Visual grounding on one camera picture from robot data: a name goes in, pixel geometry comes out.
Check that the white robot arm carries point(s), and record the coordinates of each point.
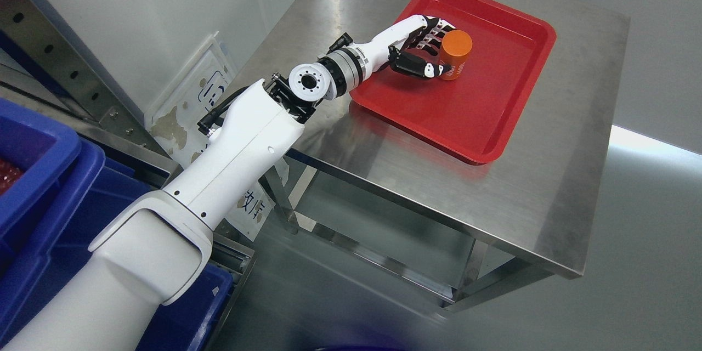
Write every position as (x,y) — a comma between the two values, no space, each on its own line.
(157,247)

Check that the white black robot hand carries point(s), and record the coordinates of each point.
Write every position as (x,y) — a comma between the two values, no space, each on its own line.
(410,47)

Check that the white label sign board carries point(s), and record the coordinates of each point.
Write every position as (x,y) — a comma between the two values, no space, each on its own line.
(224,143)

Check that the steel shelf rack frame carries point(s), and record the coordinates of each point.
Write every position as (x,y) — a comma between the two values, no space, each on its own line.
(61,85)

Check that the stainless steel table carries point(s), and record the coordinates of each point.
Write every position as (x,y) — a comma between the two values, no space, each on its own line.
(511,153)

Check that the orange cylindrical capacitor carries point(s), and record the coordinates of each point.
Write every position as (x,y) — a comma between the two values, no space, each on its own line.
(456,46)

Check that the red plastic tray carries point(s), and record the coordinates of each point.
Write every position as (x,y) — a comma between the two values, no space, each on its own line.
(472,117)

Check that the blue bin lower far right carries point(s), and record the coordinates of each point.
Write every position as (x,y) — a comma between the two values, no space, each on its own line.
(81,183)

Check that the large blue bin upper right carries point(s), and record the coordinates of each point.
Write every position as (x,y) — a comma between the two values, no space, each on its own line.
(43,149)

